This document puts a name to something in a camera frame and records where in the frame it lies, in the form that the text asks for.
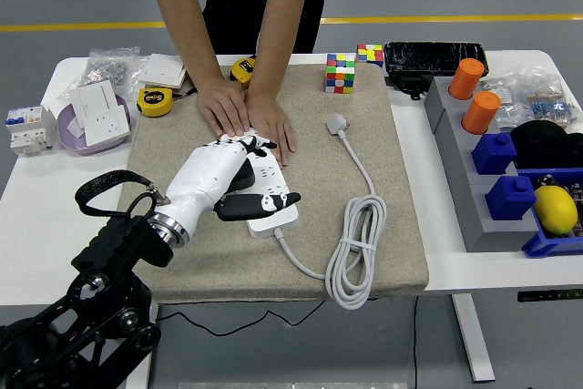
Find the purple bowl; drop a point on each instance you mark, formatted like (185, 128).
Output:
(77, 145)

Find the black table control panel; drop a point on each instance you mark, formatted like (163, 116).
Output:
(549, 296)

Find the white switch panel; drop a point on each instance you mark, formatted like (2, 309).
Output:
(93, 97)

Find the yellow lemon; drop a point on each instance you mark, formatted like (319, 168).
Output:
(555, 211)

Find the black plug adapter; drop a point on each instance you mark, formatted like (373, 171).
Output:
(246, 177)

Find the large colourful puzzle cube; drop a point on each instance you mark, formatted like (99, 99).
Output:
(340, 73)

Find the clear bag of screws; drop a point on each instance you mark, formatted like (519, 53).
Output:
(107, 71)

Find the white circuit breaker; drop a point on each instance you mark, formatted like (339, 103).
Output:
(27, 129)

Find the white wall socket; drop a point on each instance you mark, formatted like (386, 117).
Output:
(107, 127)

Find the clear bag of blue resistors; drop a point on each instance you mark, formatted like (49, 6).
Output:
(553, 109)

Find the person's right forearm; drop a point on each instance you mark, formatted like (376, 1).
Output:
(189, 20)

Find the small colourful puzzle cube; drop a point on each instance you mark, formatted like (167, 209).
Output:
(370, 54)

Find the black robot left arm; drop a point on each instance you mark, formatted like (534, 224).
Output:
(118, 243)

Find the clear bag of white parts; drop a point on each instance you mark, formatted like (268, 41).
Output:
(503, 95)

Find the white flat switch plate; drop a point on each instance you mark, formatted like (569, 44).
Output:
(159, 69)

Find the white power strip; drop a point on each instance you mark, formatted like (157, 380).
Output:
(273, 225)

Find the blue plastic bin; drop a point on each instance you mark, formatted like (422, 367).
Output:
(546, 245)

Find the person's right hand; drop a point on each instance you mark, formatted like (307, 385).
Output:
(225, 106)

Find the orange cylinder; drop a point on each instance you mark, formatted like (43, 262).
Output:
(481, 112)
(465, 78)

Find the yellow black tape measure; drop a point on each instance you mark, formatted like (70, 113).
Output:
(155, 102)
(241, 71)

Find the person's left hand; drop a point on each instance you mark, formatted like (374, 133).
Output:
(271, 125)

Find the black wrapped box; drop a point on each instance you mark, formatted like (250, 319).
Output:
(436, 58)

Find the grey block holder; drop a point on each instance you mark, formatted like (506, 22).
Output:
(473, 207)

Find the dark circuit board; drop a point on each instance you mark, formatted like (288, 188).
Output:
(575, 193)

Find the black cloth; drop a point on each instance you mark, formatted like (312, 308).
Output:
(542, 143)

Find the blue block with knob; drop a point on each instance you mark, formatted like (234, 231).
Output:
(510, 197)
(494, 153)

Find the black small device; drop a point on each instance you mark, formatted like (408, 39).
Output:
(410, 84)

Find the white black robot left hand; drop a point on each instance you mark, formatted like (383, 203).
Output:
(205, 179)

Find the beige fabric mat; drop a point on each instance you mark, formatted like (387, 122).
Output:
(309, 179)

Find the person's left forearm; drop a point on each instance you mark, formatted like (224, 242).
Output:
(280, 29)

